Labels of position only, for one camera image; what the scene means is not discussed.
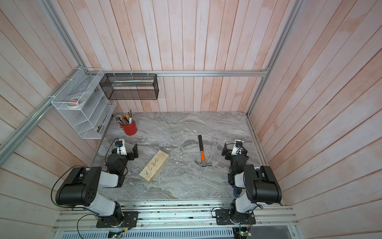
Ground orange black claw hammer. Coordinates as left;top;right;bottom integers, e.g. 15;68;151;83
195;135;212;167

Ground wooden block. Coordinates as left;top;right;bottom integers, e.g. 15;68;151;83
139;150;170;182

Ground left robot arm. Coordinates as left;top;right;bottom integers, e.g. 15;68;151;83
55;140;139;229

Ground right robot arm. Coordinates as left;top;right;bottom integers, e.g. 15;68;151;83
215;140;282;225

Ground red pen cup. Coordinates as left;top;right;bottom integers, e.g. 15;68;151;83
120;120;138;136

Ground pens and pencils bundle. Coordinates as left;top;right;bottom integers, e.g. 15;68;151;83
113;110;133;126

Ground blue object on table edge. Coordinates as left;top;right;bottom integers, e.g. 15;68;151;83
233;188;242;198

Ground black mesh basket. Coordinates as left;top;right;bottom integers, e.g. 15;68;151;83
99;73;159;100

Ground tape roll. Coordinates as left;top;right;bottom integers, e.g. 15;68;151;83
65;96;85;109

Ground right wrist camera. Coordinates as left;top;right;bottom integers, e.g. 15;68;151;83
231;139;243;155

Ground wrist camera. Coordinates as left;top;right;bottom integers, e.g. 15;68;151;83
231;139;243;155
114;139;127;155

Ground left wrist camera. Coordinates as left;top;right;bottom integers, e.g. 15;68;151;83
114;139;127;155

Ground white wire mesh shelf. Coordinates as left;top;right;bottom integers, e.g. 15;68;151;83
51;68;116;139

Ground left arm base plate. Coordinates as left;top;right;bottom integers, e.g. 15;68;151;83
96;211;139;229

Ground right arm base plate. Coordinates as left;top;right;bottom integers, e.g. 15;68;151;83
213;209;256;226

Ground horizontal aluminium rail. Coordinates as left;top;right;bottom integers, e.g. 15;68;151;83
84;68;268;77

